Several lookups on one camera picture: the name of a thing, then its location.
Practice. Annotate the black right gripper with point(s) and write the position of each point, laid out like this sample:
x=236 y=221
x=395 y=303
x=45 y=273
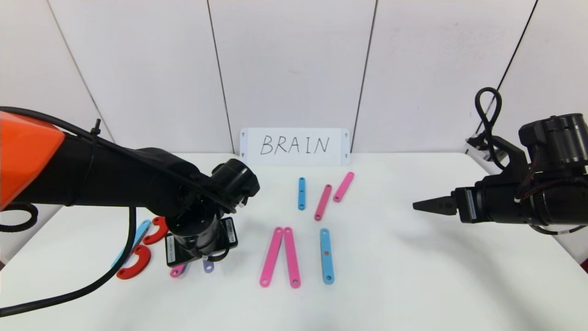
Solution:
x=469 y=205

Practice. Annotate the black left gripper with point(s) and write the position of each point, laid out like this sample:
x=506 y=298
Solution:
x=176 y=251

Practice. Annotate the long light pink bar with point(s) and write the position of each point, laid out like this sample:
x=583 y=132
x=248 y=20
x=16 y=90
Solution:
x=272 y=257
x=176 y=272

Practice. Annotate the short purple bar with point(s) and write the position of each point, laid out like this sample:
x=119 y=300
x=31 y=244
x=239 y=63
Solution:
x=209 y=267

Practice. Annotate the long deep pink bar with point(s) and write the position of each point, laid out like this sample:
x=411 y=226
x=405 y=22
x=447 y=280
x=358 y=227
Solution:
x=292 y=258
x=323 y=202

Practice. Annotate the short blue bar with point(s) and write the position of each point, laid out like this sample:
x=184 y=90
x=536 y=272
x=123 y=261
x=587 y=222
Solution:
x=302 y=193

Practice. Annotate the black and orange left arm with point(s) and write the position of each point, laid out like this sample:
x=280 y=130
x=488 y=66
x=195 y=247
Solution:
x=92 y=179

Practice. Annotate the white BRAIN sign card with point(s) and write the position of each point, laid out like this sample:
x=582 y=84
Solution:
x=257 y=158

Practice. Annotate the large red curved piece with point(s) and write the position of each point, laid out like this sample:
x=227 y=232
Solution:
x=157 y=238
x=140 y=269

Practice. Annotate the long light blue bar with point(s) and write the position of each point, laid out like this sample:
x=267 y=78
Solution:
x=327 y=266
x=119 y=259

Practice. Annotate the short pink bar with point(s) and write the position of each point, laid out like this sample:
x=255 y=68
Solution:
x=343 y=187

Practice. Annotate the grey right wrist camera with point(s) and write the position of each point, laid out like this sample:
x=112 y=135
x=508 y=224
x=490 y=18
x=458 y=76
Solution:
x=475 y=146

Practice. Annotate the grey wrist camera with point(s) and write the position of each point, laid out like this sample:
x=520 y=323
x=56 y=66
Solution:
x=242 y=201
x=475 y=146

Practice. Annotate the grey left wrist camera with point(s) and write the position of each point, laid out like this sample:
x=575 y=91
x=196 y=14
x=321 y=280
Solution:
x=242 y=201

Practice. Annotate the black right camera bracket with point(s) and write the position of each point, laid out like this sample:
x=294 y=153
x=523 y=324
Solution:
x=514 y=157

